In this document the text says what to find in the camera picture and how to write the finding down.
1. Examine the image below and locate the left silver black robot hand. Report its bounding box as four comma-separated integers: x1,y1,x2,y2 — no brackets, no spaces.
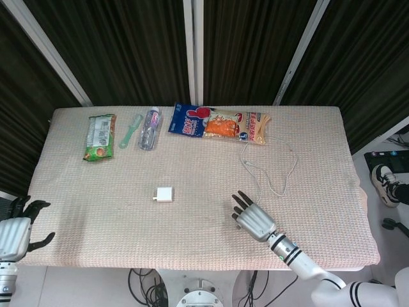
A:
0,195,56,262

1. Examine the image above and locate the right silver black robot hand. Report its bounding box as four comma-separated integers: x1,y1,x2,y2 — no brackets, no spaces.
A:
230,190,277,242

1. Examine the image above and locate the white cable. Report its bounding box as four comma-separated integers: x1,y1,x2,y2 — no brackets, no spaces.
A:
240,136,298,205

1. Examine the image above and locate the white charger block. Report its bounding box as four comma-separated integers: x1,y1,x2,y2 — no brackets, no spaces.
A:
151,186,176,204

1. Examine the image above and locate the pink woven tablecloth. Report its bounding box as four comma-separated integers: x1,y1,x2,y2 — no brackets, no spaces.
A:
5,106,382,272

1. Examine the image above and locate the beige orange rubber glove package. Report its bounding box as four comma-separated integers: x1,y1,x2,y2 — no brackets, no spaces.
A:
202,108,272,145

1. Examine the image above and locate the dark pleated curtain panel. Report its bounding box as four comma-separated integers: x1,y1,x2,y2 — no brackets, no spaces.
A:
0,0,82,199
24,0,192,107
203,0,318,106
281,0,409,155

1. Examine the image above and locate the blue snack packet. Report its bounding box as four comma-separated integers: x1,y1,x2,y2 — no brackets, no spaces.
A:
168,102,212,139

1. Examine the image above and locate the green snack packet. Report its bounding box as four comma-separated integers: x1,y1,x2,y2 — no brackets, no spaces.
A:
82,114,118,162

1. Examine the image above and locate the white black sneaker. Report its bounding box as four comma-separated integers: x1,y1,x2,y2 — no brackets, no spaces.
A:
370,164,405,208

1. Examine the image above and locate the black chair caster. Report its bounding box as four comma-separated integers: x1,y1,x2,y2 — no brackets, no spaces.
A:
382,217,409,239

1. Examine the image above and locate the clear plastic water bottle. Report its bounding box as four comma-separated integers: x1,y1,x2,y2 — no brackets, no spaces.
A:
137,107,161,152

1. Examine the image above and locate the black electronic device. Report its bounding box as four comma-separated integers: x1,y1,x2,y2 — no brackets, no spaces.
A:
364,150,409,175

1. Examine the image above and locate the green plastic comb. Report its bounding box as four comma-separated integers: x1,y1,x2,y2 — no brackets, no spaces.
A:
119,114,143,150

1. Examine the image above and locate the black floor cable bundle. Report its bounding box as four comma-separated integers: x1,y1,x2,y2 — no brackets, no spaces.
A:
239,271,298,307
127,268,170,307

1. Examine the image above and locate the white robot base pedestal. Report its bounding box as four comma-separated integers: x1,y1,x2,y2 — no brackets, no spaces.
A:
156,268,244,307

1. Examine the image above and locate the white metal frame post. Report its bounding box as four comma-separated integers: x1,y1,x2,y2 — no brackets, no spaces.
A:
4,0,93,107
273,0,332,106
183,0,205,106

